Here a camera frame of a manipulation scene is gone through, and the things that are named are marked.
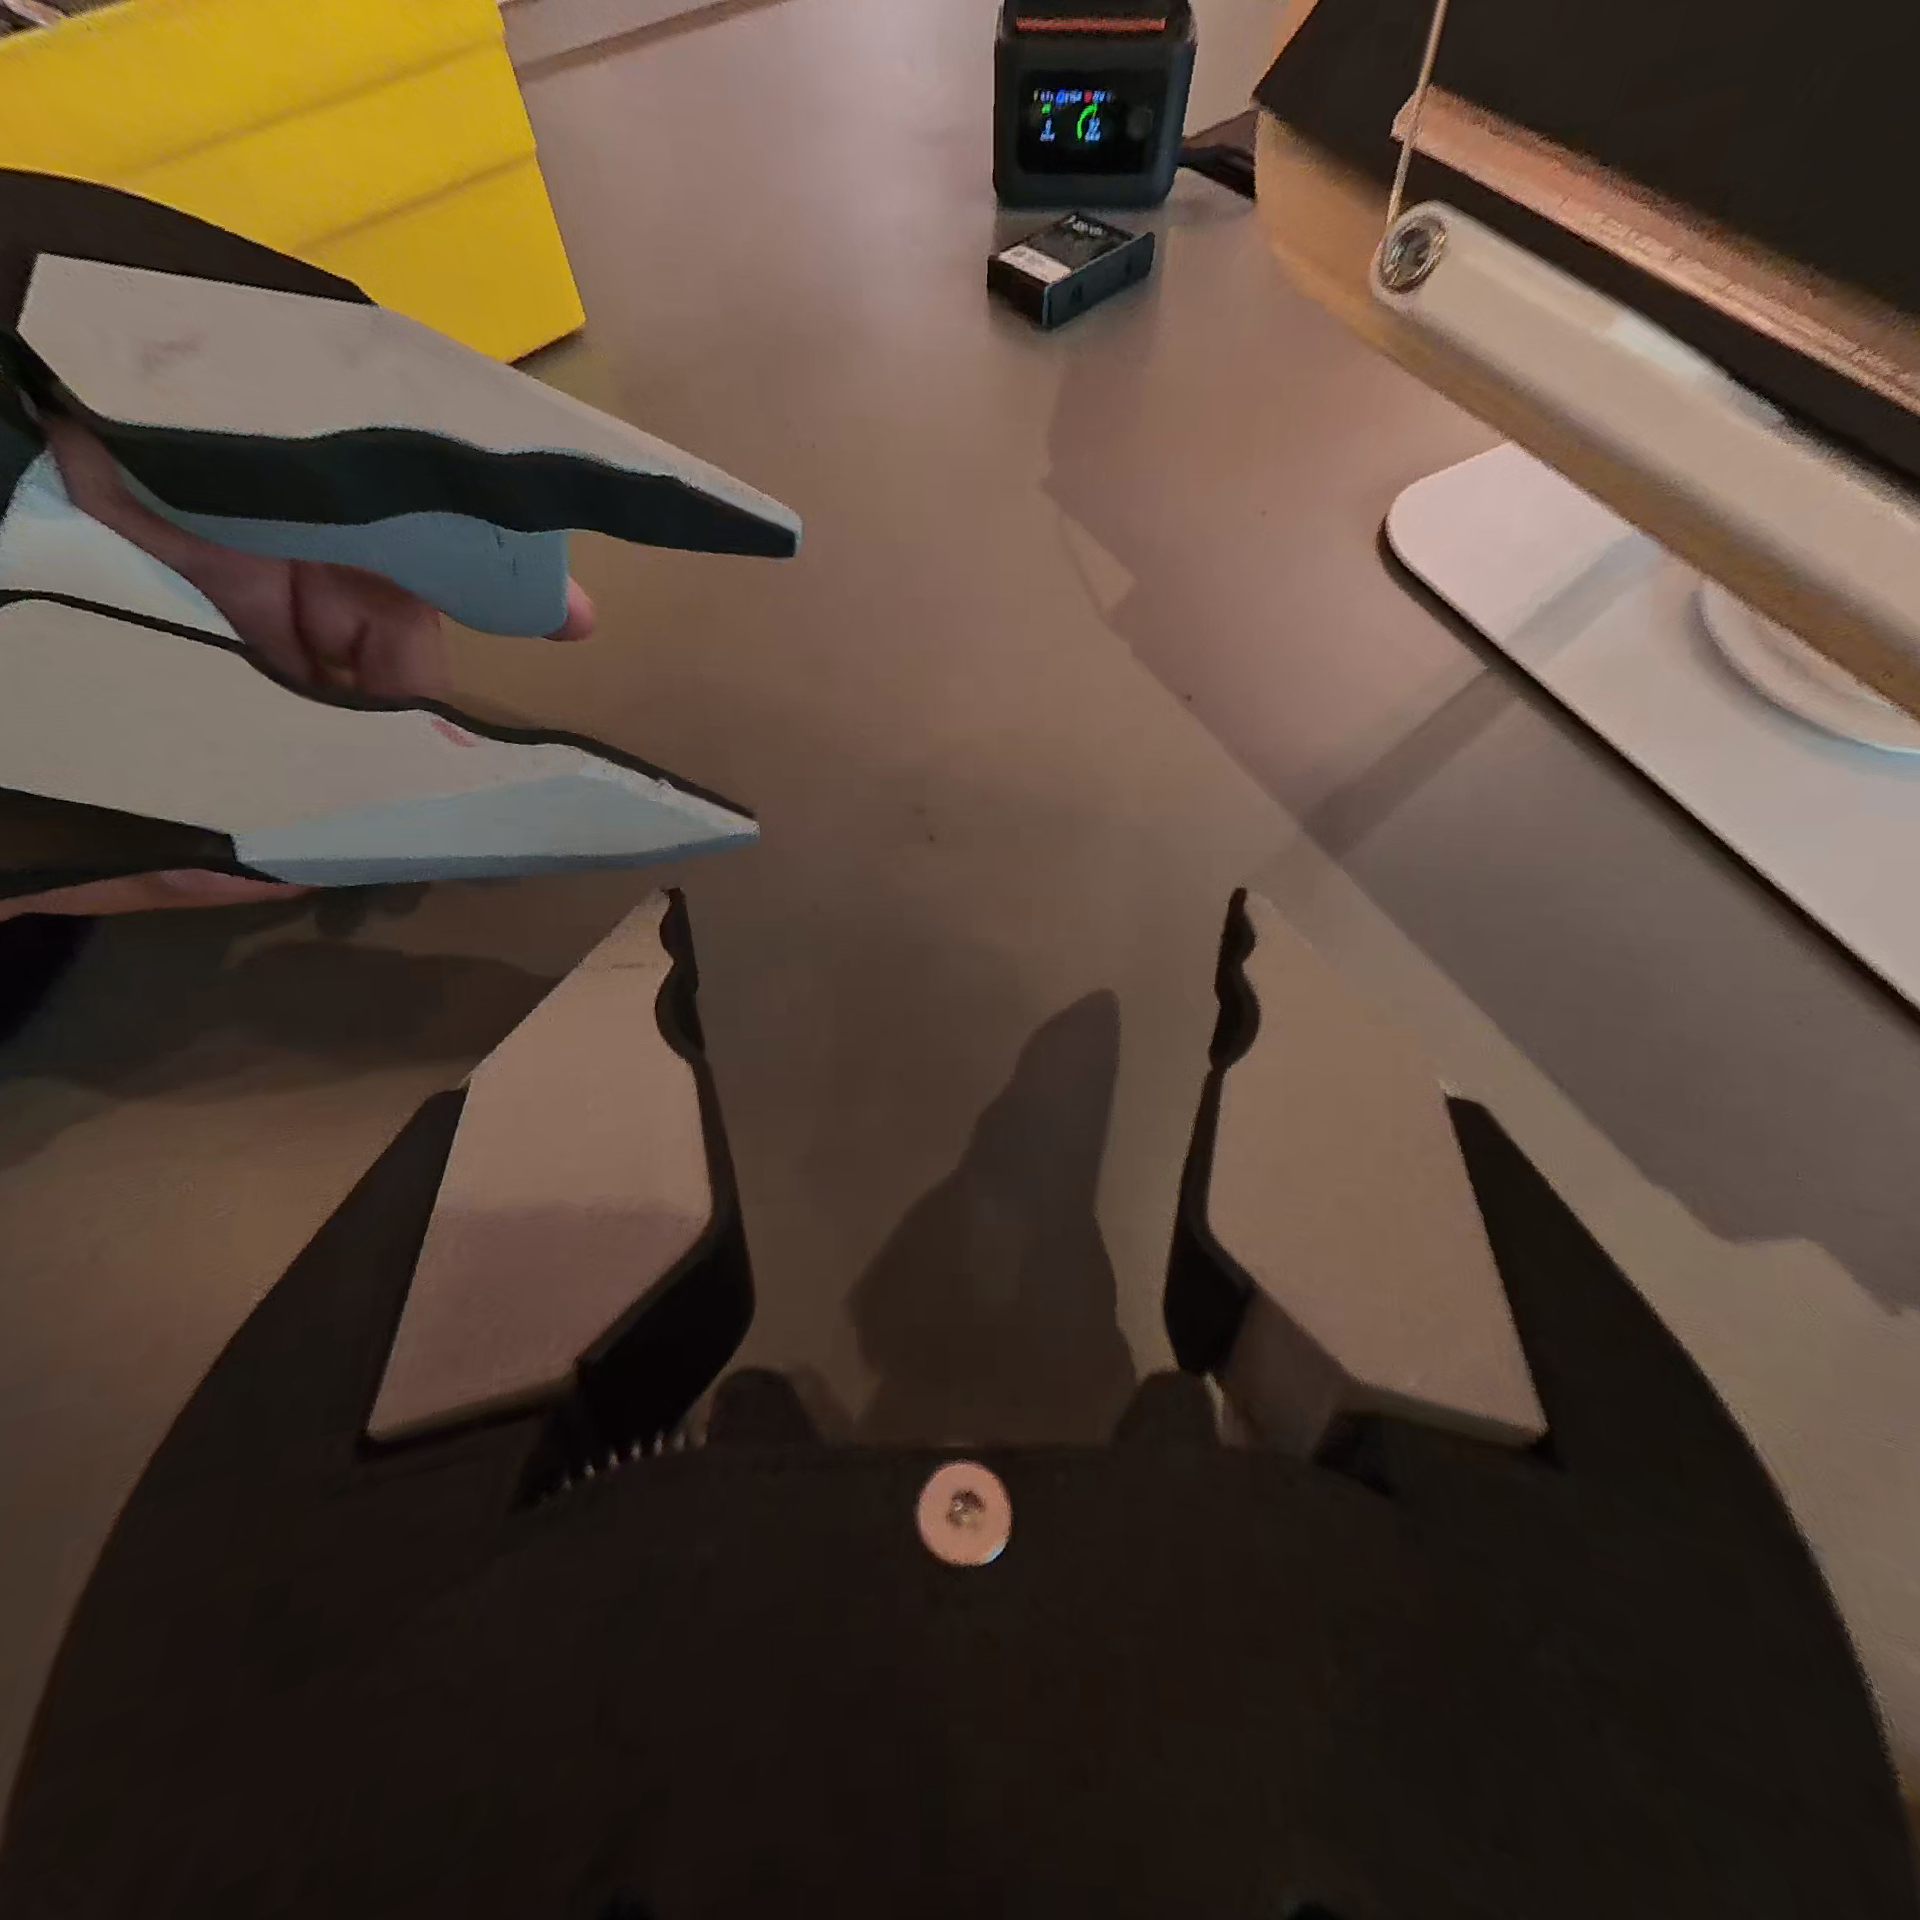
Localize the person's left hand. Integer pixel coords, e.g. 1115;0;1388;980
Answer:
41;420;599;706

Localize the black charger cable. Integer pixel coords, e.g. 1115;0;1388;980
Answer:
1177;113;1261;201

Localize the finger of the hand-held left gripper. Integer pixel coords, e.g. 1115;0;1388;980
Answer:
0;591;761;891
0;251;807;639

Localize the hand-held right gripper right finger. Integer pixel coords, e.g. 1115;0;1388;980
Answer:
1161;886;1551;1453

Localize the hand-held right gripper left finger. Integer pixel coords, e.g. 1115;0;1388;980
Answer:
363;886;757;1449

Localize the wooden book stand white base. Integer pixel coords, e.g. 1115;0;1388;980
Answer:
1248;0;1920;1011

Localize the black battery charger case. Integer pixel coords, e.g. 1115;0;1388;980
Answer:
989;0;1202;212

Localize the yellow plastic bin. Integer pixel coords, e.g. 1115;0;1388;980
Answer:
0;0;587;365

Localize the black camera battery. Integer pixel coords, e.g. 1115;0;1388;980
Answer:
986;210;1161;332

